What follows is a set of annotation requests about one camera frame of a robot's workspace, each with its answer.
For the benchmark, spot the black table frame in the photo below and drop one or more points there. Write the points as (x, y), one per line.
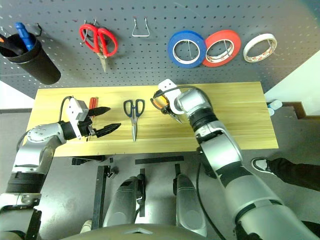
(100, 190)

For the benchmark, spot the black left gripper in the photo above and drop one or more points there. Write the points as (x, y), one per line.
(85, 126)

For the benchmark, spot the red tape roll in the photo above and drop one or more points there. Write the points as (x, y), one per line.
(232, 37)

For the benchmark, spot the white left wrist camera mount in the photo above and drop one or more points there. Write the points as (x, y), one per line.
(75, 112)

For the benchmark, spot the silver left robot leg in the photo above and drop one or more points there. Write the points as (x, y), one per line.
(123, 200)

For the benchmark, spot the black and white sneaker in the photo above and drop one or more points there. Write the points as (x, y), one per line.
(261, 165)

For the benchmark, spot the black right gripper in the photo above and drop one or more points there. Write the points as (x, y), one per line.
(167, 106)

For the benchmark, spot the blue and white small object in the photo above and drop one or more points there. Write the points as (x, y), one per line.
(273, 105)

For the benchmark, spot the grey perforated pegboard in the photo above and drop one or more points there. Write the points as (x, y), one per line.
(155, 67)

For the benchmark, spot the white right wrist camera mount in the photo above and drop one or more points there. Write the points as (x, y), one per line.
(170, 87)

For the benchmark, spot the metal tape peg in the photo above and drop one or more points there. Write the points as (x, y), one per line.
(227, 47)
(190, 48)
(270, 43)

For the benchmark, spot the person's black trouser leg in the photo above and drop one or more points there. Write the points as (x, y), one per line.
(297, 175)

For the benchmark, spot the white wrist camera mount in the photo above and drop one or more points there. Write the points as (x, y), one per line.
(170, 87)
(75, 112)

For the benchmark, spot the silver right robot leg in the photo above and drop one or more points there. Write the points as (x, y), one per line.
(188, 202)

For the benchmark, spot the blue tape roll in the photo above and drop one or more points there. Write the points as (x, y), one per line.
(175, 42)

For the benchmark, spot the black cup holder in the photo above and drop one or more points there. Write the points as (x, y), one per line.
(37, 62)

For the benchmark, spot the grey robot torso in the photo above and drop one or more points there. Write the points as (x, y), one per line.
(135, 232)

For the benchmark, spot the silver robot leg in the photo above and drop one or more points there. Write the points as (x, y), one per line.
(188, 202)
(123, 200)

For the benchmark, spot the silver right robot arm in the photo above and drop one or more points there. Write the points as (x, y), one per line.
(225, 160)

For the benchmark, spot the black pegboard hook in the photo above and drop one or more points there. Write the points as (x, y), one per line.
(38, 27)

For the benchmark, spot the metal scissors hook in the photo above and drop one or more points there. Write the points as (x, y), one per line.
(86, 35)

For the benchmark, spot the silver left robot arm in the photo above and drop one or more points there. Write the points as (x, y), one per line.
(32, 150)

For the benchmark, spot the white tape roll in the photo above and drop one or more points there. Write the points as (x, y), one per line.
(271, 40)

